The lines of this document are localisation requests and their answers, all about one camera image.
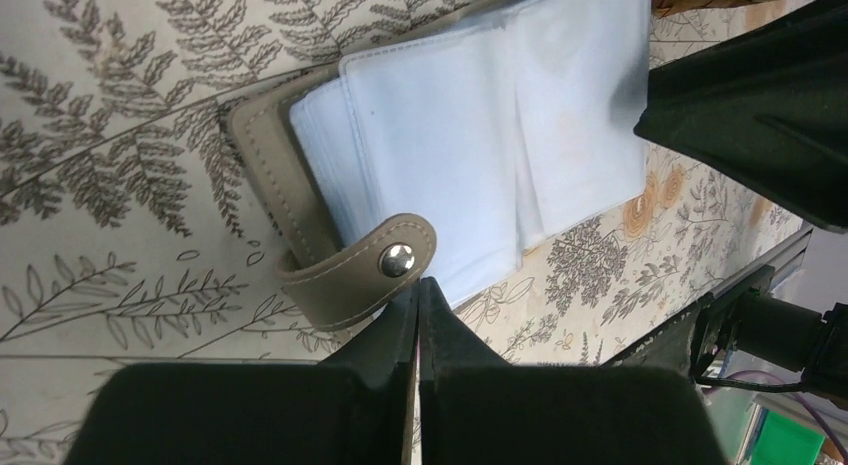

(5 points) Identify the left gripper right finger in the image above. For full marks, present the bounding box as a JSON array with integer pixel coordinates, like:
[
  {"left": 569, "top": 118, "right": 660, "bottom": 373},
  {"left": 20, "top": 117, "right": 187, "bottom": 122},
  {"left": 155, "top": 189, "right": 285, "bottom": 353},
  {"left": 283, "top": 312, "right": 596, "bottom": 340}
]
[{"left": 418, "top": 278, "right": 508, "bottom": 464}]

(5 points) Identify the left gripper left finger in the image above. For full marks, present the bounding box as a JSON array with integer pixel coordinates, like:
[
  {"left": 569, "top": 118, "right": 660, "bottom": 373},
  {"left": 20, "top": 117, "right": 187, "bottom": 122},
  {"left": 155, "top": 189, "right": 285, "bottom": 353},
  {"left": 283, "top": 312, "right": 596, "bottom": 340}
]
[{"left": 321, "top": 284, "right": 419, "bottom": 464}]

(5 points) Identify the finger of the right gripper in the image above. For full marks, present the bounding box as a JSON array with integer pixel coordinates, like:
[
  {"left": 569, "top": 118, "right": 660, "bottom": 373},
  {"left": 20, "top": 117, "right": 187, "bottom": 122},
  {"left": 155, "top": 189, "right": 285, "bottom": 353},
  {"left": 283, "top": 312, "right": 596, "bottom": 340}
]
[{"left": 634, "top": 0, "right": 847, "bottom": 233}]

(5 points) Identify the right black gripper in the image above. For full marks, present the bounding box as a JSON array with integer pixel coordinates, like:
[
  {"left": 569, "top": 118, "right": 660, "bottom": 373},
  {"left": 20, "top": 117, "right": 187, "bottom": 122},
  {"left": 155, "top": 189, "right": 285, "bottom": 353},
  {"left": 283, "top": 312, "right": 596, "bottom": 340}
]
[{"left": 689, "top": 266, "right": 847, "bottom": 399}]

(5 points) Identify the grey leather card holder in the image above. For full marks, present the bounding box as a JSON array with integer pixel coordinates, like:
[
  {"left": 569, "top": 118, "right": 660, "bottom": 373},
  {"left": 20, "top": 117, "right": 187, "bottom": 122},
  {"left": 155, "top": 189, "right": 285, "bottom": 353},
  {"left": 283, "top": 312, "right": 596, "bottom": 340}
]
[{"left": 229, "top": 0, "right": 651, "bottom": 331}]

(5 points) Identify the aluminium frame rail front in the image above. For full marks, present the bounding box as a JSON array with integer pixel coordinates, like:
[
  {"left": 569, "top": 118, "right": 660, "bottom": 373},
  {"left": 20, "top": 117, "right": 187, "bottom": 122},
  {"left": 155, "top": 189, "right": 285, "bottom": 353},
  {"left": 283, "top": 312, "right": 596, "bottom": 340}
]
[{"left": 688, "top": 224, "right": 815, "bottom": 318}]

